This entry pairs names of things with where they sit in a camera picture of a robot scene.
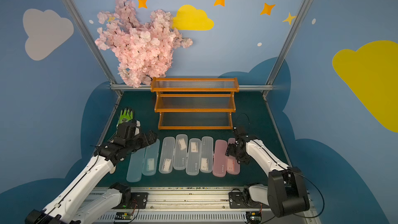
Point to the orange three-tier shelf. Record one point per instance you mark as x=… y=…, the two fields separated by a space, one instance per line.
x=195 y=103

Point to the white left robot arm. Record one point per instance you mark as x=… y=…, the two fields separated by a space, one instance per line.
x=66 y=207

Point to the blue pencil case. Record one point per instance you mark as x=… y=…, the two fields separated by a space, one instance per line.
x=151 y=159
x=134 y=173

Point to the blue pencil case outer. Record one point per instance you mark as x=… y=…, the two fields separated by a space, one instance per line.
x=134 y=173

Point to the pink cherry blossom tree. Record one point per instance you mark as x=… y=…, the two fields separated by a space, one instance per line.
x=144 y=50

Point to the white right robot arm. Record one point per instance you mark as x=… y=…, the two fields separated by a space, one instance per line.
x=286 y=191

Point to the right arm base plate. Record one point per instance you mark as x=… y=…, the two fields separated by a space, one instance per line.
x=237 y=201

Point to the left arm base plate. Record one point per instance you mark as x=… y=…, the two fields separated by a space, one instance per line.
x=138 y=199

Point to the green work glove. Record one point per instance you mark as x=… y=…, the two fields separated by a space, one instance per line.
x=126 y=115

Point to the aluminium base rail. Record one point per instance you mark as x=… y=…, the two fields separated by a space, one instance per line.
x=198 y=205

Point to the right controller board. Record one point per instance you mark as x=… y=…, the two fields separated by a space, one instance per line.
x=253 y=218

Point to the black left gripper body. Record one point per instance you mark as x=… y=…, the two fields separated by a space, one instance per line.
x=125 y=123

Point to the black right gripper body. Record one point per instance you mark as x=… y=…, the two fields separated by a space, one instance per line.
x=239 y=137

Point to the left controller board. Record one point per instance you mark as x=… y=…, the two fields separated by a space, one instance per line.
x=124 y=216

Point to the blue pencil case inner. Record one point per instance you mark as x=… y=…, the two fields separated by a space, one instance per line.
x=151 y=159

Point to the controller board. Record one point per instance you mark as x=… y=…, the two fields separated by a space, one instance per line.
x=124 y=216
x=253 y=218

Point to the pink pencil case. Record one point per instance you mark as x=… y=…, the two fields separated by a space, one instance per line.
x=220 y=159
x=233 y=167

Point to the clear pencil case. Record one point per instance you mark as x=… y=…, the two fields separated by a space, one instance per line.
x=207 y=152
x=193 y=157
x=180 y=153
x=167 y=155

